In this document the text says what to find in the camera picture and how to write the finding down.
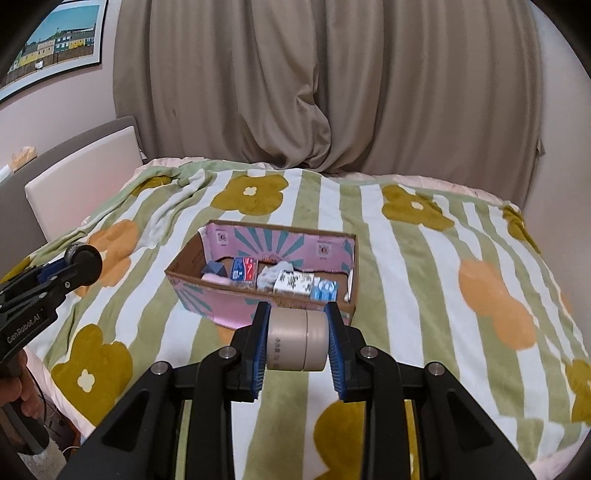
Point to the beige cosmetic jar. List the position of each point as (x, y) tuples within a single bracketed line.
[(297, 340)]

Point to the black KANS jar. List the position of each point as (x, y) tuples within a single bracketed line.
[(84, 263)]

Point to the pink fluffy headband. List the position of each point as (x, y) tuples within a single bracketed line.
[(216, 279)]

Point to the beige curtain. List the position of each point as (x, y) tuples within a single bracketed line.
[(444, 89)]

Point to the person's left hand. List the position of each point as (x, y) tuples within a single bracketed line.
[(22, 388)]

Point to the white black patterned box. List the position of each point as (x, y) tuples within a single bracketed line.
[(294, 283)]

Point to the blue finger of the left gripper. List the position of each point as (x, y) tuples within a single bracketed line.
[(31, 278), (11, 304)]

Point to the white patterned sock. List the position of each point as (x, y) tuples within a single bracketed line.
[(267, 277)]

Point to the red blue floss pack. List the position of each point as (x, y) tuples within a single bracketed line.
[(244, 269)]

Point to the white blue medicine box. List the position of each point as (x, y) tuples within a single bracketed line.
[(324, 290)]

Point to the framed wall picture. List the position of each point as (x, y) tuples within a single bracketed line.
[(69, 38)]

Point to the white padded headboard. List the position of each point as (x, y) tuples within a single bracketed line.
[(52, 194)]

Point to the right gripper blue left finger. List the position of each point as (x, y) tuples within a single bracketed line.
[(257, 347)]

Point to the blue cosmetic box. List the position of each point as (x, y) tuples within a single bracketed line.
[(214, 268)]

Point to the pink cardboard box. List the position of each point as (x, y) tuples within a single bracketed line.
[(227, 268)]

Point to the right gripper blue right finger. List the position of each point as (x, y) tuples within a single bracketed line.
[(336, 351)]

